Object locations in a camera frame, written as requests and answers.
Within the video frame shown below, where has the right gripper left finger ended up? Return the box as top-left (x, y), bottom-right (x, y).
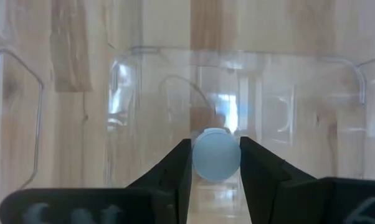
top-left (0, 138), bottom-right (193, 224)

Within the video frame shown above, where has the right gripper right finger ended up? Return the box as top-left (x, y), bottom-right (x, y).
top-left (239, 136), bottom-right (375, 224)

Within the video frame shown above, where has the pale green pill bottle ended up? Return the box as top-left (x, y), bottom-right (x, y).
top-left (189, 127), bottom-right (242, 183)

